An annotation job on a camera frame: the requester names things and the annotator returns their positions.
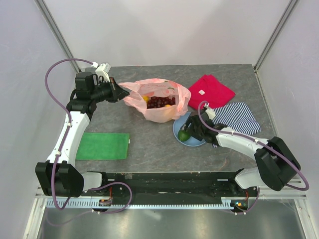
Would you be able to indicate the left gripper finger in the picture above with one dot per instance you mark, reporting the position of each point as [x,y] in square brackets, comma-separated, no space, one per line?
[119,94]
[114,85]

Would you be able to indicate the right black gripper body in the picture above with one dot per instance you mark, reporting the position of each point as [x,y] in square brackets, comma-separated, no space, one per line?
[195,132]

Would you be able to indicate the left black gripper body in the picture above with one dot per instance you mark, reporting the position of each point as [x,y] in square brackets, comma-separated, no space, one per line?
[104,92]

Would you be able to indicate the green lime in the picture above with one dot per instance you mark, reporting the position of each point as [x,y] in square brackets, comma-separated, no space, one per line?
[183,136]

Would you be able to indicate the yellow lemon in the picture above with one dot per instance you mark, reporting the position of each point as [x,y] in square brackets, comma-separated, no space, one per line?
[145,98]

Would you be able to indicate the pink plastic bag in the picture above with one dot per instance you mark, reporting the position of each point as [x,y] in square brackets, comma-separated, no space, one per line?
[159,88]

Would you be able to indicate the purple grape bunch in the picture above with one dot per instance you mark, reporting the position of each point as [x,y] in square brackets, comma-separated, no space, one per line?
[159,102]

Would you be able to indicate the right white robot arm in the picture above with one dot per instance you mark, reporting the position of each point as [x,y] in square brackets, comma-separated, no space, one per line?
[275,166]

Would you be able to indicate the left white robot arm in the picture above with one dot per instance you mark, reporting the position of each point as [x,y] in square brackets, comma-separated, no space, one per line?
[57,175]

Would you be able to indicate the light blue plate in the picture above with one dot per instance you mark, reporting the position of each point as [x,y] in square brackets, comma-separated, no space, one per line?
[192,142]

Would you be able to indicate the blue white striped cloth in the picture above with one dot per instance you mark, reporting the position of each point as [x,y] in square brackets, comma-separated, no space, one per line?
[237,116]

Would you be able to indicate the red folded t-shirt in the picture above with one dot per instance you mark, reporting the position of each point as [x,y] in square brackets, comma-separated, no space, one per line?
[208,88]

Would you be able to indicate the green towel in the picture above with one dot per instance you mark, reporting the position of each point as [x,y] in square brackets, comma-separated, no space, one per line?
[103,146]

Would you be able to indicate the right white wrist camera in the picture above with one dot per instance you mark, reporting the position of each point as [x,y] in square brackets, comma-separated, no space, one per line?
[211,114]

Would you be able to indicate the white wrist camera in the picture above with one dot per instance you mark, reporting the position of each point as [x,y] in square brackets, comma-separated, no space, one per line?
[211,114]
[102,71]

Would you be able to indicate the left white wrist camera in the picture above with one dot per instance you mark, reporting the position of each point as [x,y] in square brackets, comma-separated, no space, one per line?
[102,71]

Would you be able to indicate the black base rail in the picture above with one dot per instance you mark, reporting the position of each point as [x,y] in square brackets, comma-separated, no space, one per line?
[209,184]

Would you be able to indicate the white slotted cable duct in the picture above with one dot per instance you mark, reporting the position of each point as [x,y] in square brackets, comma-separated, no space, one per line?
[87,203]

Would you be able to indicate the left aluminium frame post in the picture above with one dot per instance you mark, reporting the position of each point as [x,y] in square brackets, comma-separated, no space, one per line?
[44,9]

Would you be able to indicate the aluminium frame post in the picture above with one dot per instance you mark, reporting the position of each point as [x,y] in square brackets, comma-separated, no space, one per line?
[44,9]
[275,34]

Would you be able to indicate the right aluminium frame post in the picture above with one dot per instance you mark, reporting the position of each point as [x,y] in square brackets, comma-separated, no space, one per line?
[275,34]

